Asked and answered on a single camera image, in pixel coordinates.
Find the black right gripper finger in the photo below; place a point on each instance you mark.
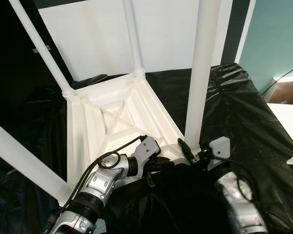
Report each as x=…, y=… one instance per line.
x=186, y=149

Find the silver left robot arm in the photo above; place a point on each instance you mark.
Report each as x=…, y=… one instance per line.
x=100, y=183

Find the black plastic cover sheet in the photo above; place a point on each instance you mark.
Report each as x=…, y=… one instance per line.
x=244, y=126

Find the silver metal door latch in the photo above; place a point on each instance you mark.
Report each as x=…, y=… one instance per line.
x=48, y=48

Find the black door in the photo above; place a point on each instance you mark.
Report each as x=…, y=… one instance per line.
x=10, y=63

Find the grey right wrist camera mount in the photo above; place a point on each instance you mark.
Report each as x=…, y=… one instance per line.
x=219, y=150

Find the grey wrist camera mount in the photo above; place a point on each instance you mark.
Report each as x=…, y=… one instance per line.
x=146, y=152
x=219, y=150

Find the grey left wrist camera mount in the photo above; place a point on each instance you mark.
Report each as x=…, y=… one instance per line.
x=146, y=152

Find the black vertical wall post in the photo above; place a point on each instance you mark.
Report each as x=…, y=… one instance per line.
x=237, y=29

